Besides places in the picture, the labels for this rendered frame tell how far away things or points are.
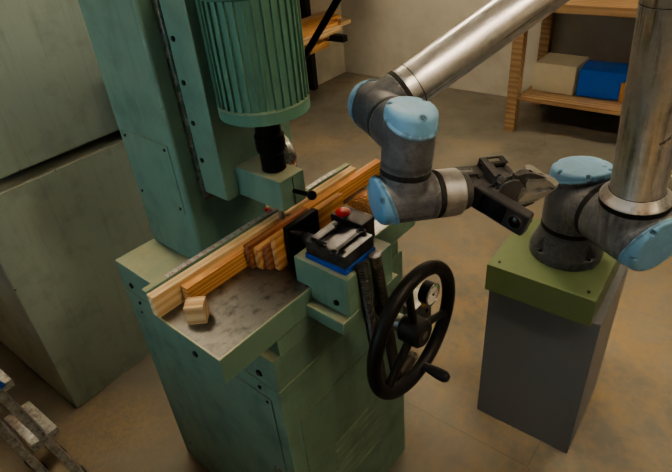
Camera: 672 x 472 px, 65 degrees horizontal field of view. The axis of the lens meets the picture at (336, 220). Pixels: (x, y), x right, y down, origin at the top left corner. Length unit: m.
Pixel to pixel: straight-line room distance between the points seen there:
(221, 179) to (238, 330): 0.33
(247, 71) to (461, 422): 1.40
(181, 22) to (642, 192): 0.99
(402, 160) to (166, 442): 1.43
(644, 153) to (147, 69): 1.00
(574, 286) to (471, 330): 0.82
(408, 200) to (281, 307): 0.31
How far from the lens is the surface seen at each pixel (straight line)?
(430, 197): 0.94
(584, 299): 1.48
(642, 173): 1.28
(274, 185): 1.07
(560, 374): 1.70
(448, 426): 1.93
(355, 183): 1.32
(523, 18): 1.09
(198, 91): 1.08
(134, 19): 1.10
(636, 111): 1.22
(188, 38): 1.05
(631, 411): 2.12
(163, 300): 1.04
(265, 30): 0.92
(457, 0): 4.53
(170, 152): 1.18
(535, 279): 1.50
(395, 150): 0.89
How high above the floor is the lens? 1.56
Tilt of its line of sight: 33 degrees down
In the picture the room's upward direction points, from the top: 5 degrees counter-clockwise
